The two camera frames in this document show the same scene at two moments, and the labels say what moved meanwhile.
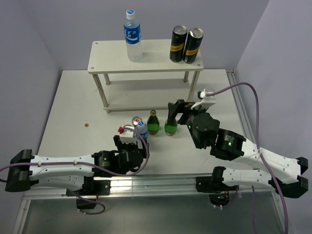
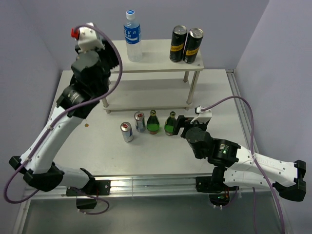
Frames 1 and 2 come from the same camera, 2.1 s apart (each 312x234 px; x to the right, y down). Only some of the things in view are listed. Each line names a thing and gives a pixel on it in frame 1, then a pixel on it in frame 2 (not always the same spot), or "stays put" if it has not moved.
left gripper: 134,145 to 109,52
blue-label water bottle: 132,37 stays put
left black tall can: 178,43 stays put
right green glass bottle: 170,127 stays put
